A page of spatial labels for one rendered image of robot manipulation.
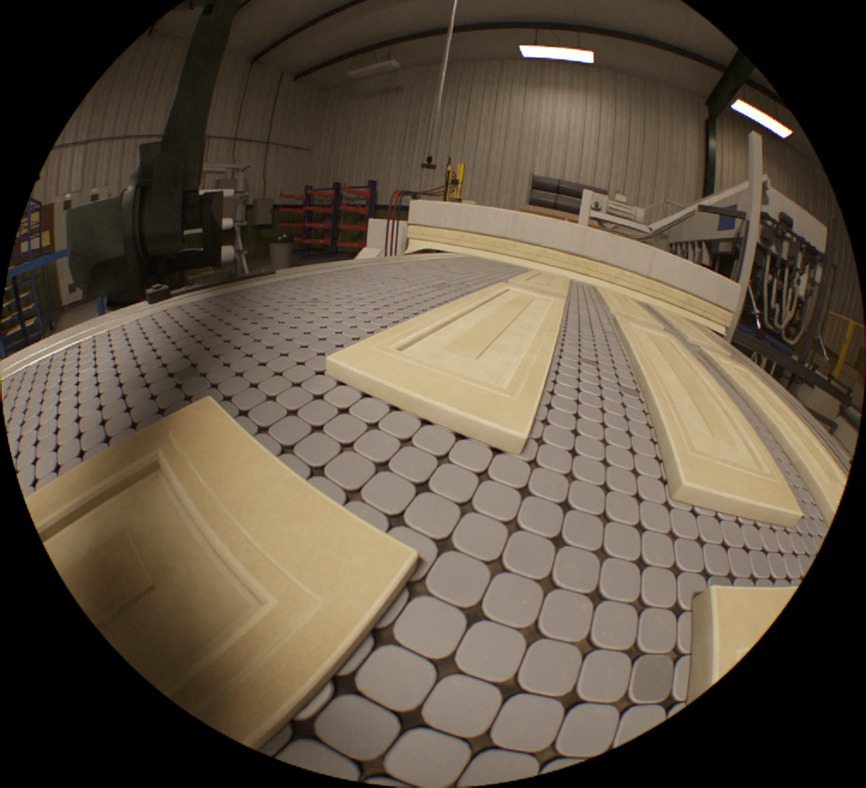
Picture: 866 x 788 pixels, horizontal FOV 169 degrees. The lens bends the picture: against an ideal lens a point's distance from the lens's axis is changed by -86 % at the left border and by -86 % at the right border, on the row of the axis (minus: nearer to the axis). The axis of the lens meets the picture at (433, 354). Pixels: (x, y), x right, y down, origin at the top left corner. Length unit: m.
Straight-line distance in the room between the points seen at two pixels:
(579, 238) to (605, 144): 4.87
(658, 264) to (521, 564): 1.77
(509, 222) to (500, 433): 1.67
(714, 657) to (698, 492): 0.14
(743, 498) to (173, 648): 0.37
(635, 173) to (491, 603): 6.42
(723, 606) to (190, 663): 0.25
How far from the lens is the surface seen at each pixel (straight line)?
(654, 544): 0.22
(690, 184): 6.77
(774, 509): 0.34
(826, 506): 0.51
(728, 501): 0.30
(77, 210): 1.23
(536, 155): 6.43
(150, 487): 0.21
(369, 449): 0.20
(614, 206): 2.65
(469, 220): 1.90
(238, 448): 0.19
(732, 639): 0.21
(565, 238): 1.77
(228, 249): 5.18
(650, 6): 6.06
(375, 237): 2.72
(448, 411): 0.22
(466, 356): 0.31
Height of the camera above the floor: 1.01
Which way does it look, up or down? 25 degrees down
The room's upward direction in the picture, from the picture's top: 8 degrees clockwise
